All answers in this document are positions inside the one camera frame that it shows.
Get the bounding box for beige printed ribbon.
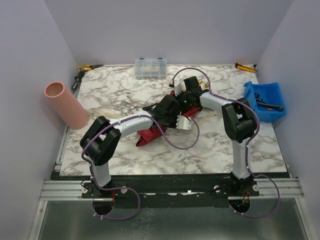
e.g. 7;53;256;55
90;109;217;126

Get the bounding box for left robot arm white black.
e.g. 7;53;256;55
79;95;181;198

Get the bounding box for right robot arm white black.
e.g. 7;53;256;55
174;76;258;196

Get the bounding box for pink cylindrical vase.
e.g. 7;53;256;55
44;81;89;130

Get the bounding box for clear plastic organizer box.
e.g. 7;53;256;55
134;57;167;80

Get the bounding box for yellow black utility knife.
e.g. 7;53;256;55
235;62;257;73

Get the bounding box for black tool in bin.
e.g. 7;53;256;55
254;93;285;112

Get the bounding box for blue plastic bin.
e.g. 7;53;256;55
243;81;287;123

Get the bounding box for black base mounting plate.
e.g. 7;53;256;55
50;172;290;213

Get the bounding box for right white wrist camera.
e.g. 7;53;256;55
173;82;186;97

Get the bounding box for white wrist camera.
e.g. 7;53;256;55
175;114;194;131
173;82;186;97

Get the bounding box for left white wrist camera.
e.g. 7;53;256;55
175;114;194;131

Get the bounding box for yellow handled pliers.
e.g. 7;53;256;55
77;64;104;73

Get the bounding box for aluminium extrusion rail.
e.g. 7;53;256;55
39;178;305;202

